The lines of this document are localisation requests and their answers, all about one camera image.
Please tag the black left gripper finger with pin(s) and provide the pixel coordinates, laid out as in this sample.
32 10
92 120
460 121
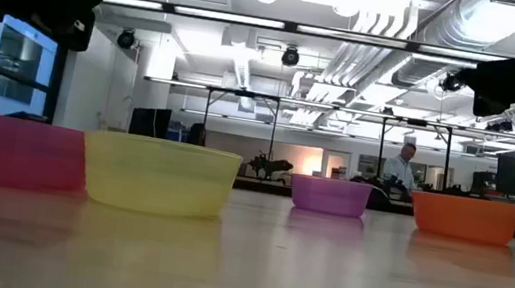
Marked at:
65 3

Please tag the yellow plastic bowl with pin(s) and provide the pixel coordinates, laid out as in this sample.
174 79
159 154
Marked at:
157 175

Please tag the small black computer monitor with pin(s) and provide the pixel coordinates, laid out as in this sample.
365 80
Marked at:
483 182

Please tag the black metal workstation frame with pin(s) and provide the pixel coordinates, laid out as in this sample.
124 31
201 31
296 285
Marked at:
417 122
244 94

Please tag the silver ventilation duct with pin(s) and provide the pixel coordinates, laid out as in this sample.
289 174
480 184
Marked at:
451 25

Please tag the black window frame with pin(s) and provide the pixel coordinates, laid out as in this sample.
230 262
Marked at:
57 85

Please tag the pink plastic bowl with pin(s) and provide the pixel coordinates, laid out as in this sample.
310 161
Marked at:
14 152

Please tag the black hanging spotlight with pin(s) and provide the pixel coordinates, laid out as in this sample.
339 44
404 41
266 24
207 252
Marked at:
290 57
126 38
450 83

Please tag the purple plastic bowl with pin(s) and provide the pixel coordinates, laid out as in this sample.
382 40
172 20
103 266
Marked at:
330 197

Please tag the person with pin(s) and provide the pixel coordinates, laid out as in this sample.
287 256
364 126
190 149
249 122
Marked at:
400 169

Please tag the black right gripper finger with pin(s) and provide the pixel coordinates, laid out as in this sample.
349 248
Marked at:
513 81

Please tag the black overhead frame beam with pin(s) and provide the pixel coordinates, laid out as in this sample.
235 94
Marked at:
291 27

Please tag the orange plastic bowl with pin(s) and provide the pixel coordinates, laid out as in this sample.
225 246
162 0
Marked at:
465 218

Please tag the black background robot arm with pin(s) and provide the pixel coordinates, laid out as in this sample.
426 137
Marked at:
269 166

